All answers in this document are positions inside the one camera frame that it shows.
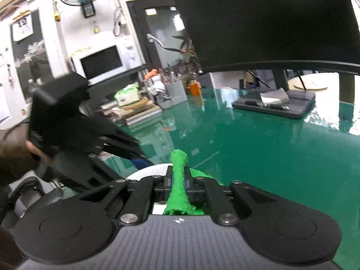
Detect grey notepad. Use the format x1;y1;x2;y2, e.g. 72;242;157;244
260;88;290;104

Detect green cleaning cloth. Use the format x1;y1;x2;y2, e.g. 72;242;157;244
164;149;234;219

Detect white microwave oven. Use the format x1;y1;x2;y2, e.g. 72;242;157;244
71;35;142;85

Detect grey desk organiser box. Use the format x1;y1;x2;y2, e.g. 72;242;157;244
159;81;187;109

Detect green tissue pack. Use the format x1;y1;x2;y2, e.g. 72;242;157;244
114;82;141;107

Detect black curved monitor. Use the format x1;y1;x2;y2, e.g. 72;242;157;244
175;0;359;74

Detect person's left hand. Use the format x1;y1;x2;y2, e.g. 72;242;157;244
26;140;52;163

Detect grey monitor stand base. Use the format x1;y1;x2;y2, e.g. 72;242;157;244
232;88;315;119

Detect stack of books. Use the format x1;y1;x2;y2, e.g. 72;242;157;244
99;98;162;126

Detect black pen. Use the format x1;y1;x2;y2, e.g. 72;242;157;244
244;101;290;111

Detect potted plant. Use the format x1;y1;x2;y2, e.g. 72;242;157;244
165;34;203;86

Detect orange cup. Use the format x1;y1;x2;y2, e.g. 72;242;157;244
188;81;201;96

